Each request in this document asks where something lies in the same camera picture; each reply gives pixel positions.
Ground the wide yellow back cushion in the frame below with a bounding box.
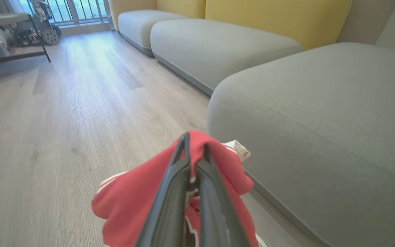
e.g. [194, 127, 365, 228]
[205, 0, 353, 51]

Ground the window with metal railing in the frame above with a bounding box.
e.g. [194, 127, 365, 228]
[19, 0, 109, 26]

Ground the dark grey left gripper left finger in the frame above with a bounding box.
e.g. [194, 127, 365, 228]
[135, 133, 191, 247]

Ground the medium grey sofa seat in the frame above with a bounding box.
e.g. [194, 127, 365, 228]
[150, 19, 303, 97]

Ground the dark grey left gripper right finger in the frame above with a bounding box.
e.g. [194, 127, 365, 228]
[194, 144, 251, 247]

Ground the narrow yellow back cushion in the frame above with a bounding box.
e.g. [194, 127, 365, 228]
[156, 0, 206, 19]

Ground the red garment with white stripes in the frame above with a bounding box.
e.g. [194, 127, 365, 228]
[91, 130, 268, 247]

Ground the grey wheeled robot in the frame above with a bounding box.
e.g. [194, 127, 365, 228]
[11, 0, 62, 47]

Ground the small grey sofa seat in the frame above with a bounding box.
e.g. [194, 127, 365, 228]
[118, 10, 188, 57]

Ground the large grey sofa seat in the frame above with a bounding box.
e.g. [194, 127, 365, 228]
[207, 42, 395, 247]

